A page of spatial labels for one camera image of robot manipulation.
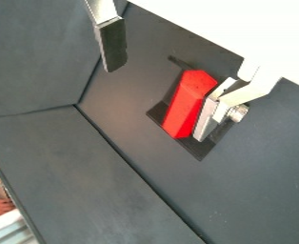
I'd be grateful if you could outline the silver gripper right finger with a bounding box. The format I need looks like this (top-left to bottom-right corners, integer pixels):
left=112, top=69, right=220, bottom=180
left=193, top=59, right=282, bottom=142

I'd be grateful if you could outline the black curved holder stand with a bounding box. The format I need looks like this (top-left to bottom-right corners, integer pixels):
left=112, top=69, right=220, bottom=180
left=147, top=56, right=235, bottom=160

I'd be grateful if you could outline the red hexagon prism block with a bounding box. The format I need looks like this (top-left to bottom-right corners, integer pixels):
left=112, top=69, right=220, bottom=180
left=163, top=70, right=218, bottom=138

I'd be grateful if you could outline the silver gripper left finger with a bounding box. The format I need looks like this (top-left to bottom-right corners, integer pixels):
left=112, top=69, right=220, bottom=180
left=84, top=0, right=127, bottom=72

